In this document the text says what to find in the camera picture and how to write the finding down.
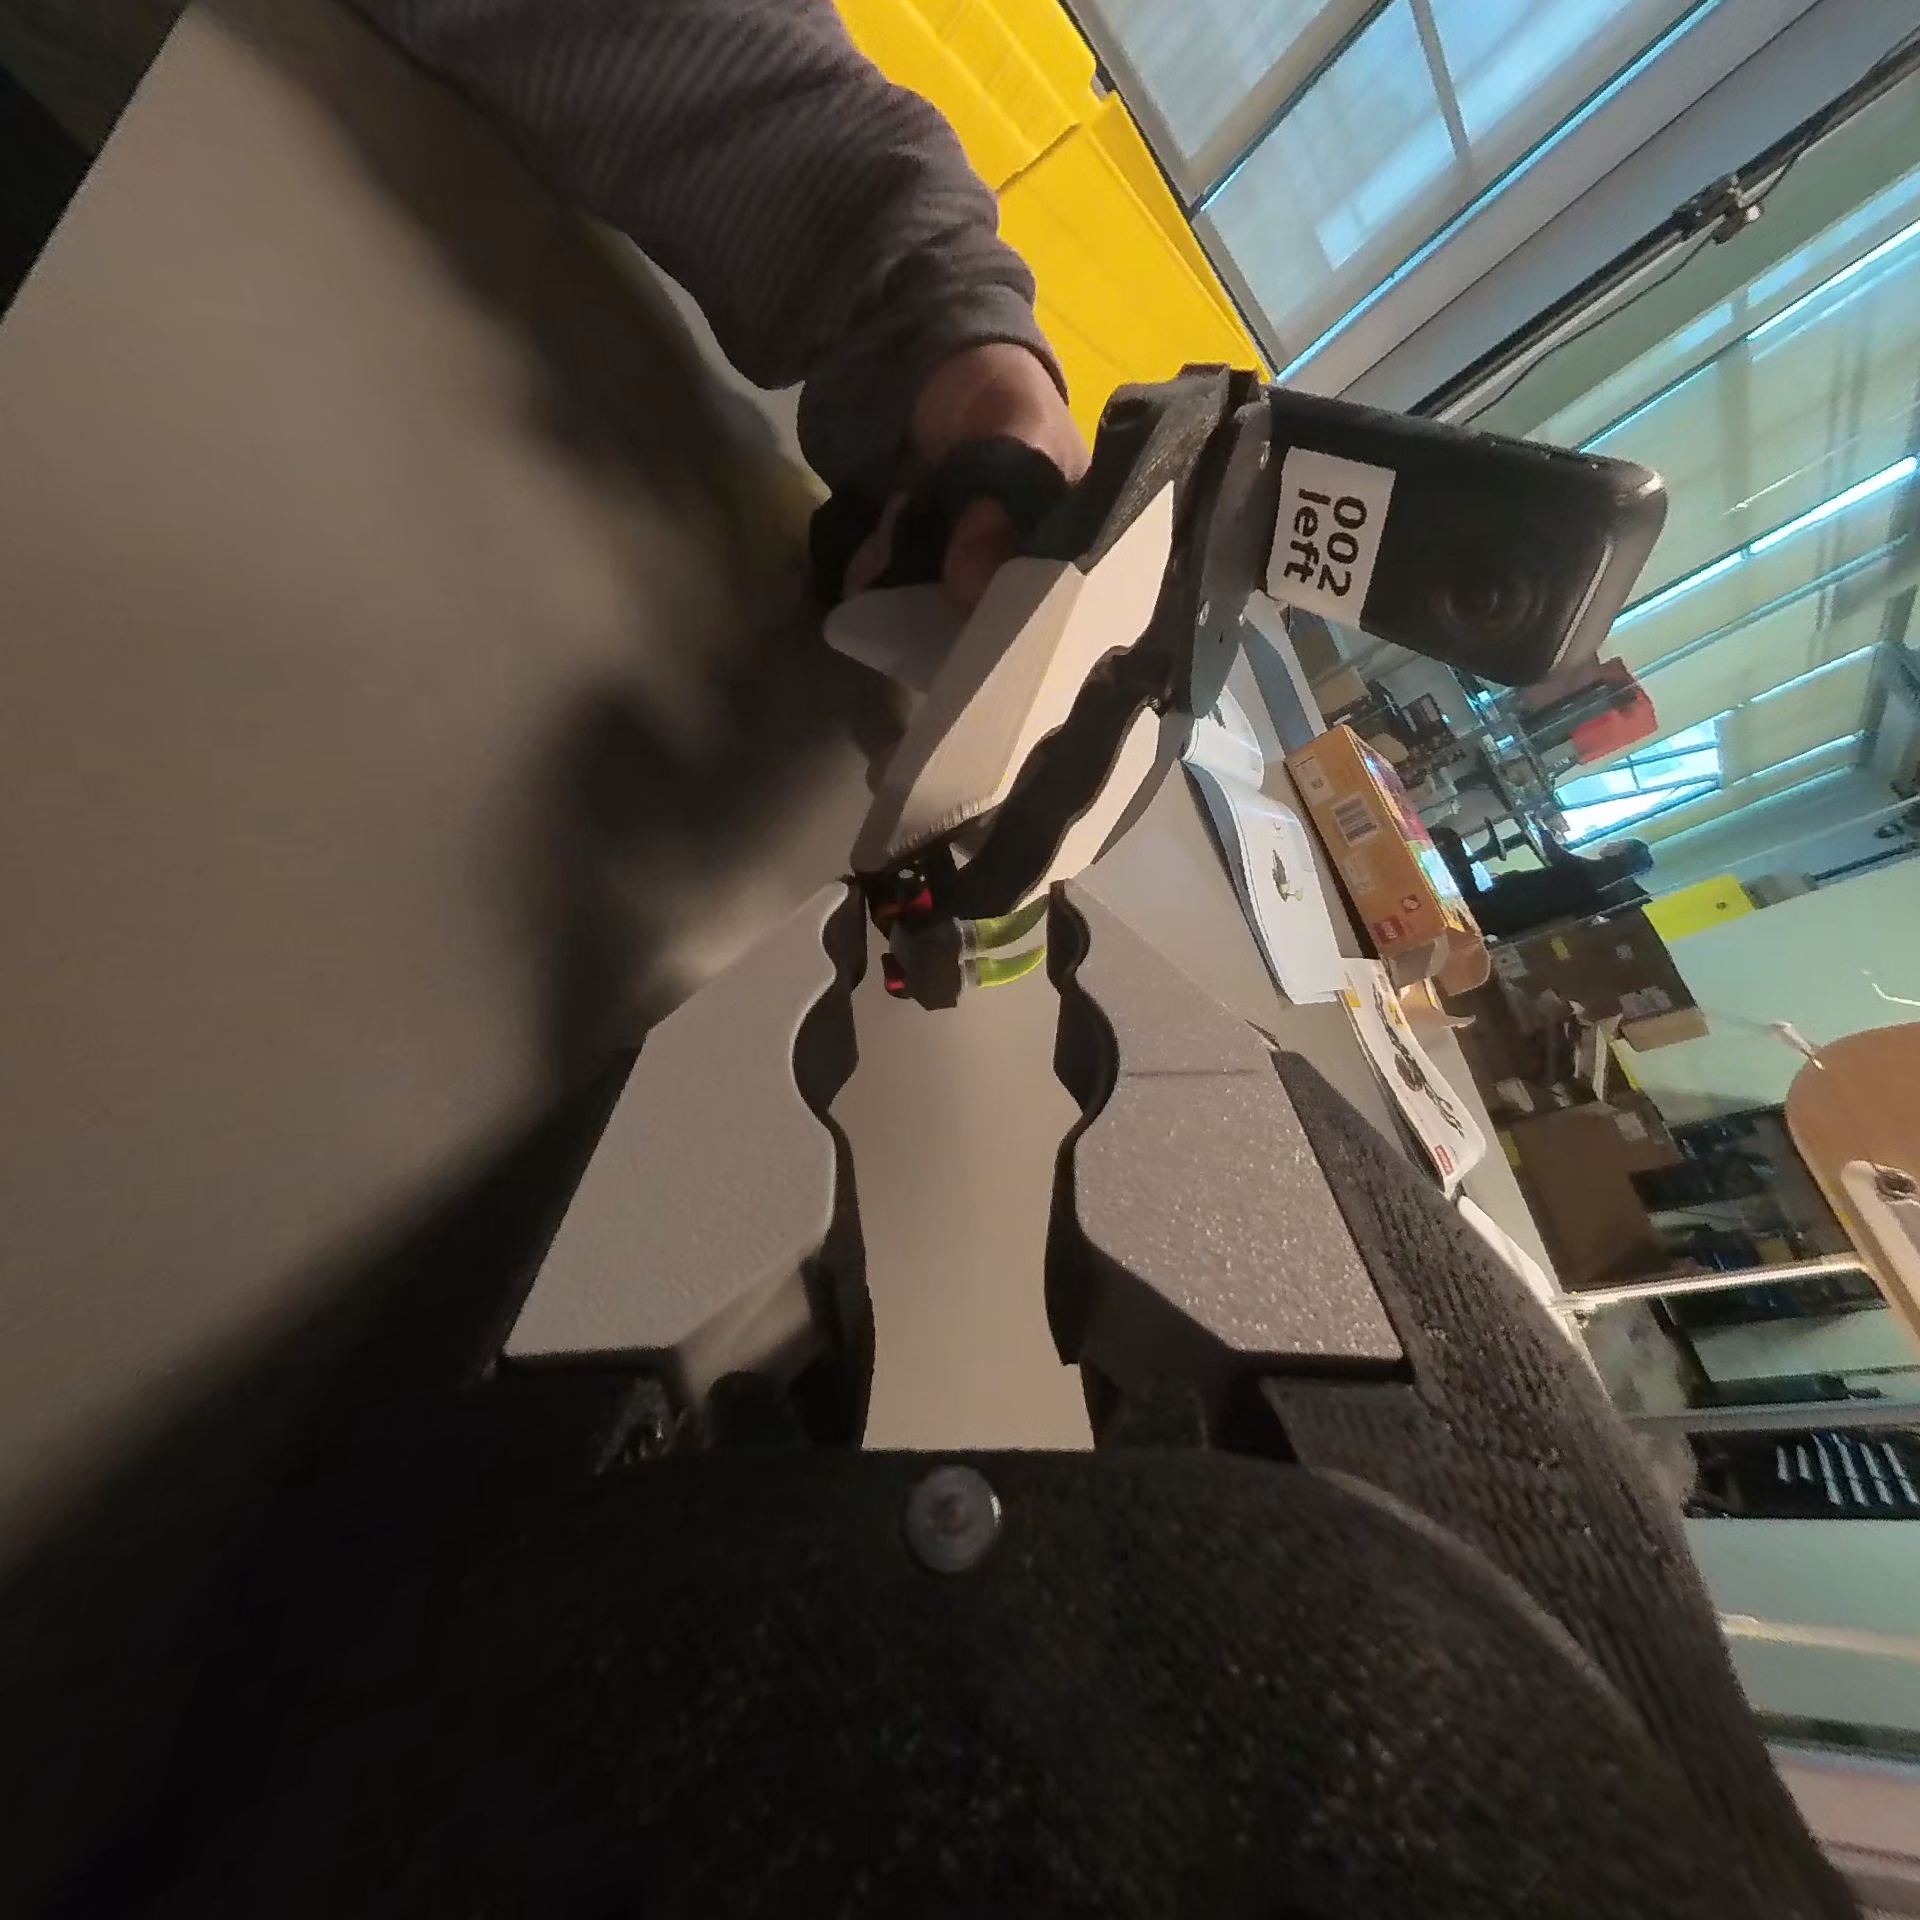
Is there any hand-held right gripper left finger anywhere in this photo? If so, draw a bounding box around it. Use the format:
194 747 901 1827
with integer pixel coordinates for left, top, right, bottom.
503 877 873 1450

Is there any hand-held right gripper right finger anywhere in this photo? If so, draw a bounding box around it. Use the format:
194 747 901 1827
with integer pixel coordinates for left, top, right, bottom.
1042 877 1409 1450

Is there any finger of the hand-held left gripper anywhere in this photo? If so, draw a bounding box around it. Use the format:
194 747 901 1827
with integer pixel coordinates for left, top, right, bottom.
957 644 1205 921
823 479 1183 875

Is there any small black lego assembly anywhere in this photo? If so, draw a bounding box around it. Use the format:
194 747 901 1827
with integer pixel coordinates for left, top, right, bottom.
863 855 969 1010

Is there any yellow plastic bin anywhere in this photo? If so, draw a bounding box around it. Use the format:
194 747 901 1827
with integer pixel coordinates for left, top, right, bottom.
832 0 1279 407

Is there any person's left forearm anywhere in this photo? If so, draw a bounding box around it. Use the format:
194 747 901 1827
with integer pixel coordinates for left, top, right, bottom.
337 0 1071 482

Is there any person's left hand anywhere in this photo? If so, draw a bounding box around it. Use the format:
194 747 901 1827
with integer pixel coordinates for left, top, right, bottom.
908 337 1089 607

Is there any open instruction booklet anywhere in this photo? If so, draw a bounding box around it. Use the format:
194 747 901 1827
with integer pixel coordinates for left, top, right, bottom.
1184 599 1354 1007

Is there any red storage crate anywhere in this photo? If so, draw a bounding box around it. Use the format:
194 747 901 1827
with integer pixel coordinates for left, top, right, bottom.
1546 668 1659 759

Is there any colourful cover booklet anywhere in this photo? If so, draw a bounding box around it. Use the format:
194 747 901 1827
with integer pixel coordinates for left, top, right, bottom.
1343 959 1491 1194

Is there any orange cardboard box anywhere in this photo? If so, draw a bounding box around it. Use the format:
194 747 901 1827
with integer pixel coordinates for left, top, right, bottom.
1287 724 1496 991

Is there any brown cardboard box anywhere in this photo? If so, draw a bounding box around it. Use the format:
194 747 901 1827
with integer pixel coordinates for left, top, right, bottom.
1499 914 1712 1051

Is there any wooden head desk lamp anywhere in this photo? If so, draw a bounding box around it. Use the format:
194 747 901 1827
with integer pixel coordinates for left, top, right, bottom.
1785 1025 1920 1345

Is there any black camera boom pole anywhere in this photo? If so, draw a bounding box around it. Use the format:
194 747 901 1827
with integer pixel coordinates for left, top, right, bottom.
1417 29 1920 422

